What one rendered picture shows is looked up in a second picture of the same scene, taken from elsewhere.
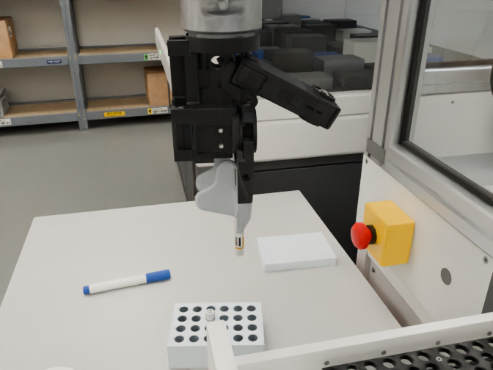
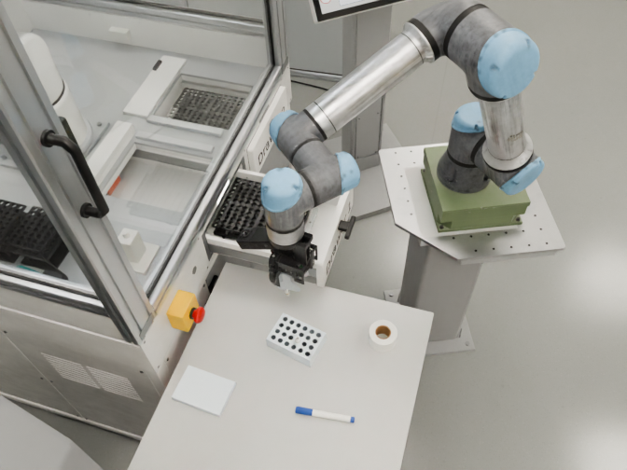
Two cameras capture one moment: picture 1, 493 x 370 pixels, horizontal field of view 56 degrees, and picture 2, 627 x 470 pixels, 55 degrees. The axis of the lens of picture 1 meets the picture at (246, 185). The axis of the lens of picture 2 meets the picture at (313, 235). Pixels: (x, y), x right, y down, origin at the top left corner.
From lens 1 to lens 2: 1.45 m
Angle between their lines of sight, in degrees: 97
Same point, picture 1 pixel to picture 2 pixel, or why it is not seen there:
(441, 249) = (188, 269)
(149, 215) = not seen: outside the picture
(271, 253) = (223, 390)
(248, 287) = (255, 376)
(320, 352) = not seen: hidden behind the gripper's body
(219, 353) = (326, 249)
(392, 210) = (177, 303)
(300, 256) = (208, 377)
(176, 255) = (281, 434)
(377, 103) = (134, 314)
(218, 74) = not seen: hidden behind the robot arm
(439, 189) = (179, 260)
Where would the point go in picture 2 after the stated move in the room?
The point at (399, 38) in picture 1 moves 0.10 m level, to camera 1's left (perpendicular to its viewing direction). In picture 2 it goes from (130, 272) to (169, 294)
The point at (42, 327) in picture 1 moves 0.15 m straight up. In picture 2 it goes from (383, 402) to (387, 376)
